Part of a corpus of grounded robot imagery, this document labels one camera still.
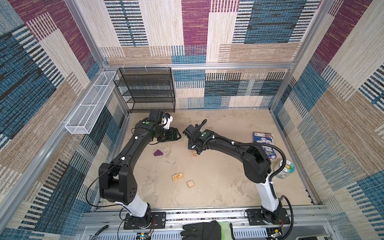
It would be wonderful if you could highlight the dotted wood block front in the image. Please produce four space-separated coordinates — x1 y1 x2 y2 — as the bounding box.
172 173 184 181

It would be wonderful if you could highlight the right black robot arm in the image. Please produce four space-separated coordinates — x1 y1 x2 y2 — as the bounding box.
183 120 287 224

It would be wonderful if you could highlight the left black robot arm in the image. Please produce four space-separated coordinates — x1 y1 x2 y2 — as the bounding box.
98 110 181 228

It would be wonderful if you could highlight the purple triangular block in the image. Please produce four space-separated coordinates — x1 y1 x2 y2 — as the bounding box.
154 150 164 157

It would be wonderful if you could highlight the small square wood block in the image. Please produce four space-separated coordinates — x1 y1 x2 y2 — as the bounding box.
187 180 195 188

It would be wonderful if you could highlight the blue printed package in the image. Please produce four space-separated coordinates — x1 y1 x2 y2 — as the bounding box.
254 132 277 160

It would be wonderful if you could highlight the black and green glove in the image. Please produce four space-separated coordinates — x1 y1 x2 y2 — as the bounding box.
181 221 235 240

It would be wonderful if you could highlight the round tape tin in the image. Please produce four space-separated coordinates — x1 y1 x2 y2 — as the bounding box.
276 160 296 179

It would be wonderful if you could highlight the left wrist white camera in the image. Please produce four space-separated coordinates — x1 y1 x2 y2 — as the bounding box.
161 113 173 130

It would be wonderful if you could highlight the black wire shelf rack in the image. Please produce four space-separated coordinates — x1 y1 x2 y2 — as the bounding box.
114 67 176 113

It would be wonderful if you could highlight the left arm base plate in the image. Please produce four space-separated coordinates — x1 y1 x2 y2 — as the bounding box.
123 212 167 230

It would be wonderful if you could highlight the white wire mesh basket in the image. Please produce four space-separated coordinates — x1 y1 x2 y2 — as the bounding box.
65 71 117 135

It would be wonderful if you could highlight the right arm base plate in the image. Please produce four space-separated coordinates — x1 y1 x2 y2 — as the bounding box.
245 208 291 226

